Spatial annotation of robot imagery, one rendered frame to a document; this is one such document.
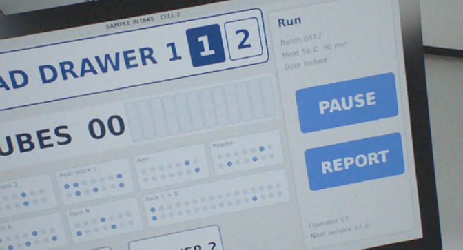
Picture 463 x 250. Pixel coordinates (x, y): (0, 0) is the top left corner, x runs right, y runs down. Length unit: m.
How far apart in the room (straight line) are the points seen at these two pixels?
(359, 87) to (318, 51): 0.05
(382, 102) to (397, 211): 0.12
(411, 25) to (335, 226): 0.21
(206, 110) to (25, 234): 0.21
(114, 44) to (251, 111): 0.14
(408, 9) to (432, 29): 2.12
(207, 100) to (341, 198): 0.17
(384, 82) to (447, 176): 1.49
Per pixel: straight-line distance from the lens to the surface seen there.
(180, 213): 0.27
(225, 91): 0.24
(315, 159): 0.27
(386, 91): 0.30
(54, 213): 0.31
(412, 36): 0.31
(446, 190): 1.71
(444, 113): 2.10
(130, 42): 0.26
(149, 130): 0.25
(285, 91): 0.25
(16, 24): 0.31
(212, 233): 0.28
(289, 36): 0.26
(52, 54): 0.29
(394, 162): 0.31
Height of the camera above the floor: 1.28
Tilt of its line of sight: 47 degrees down
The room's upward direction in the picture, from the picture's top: 9 degrees counter-clockwise
